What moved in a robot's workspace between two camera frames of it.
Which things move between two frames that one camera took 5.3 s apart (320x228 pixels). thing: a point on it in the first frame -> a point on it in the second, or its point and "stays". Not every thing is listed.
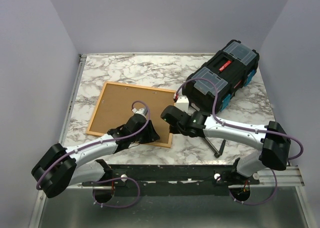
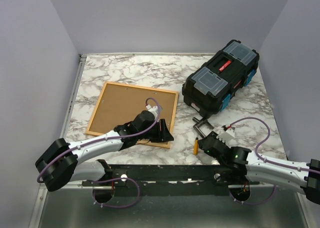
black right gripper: [173, 130] -> [213, 134]
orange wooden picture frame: [116, 102] stays
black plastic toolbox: [212, 85] stays
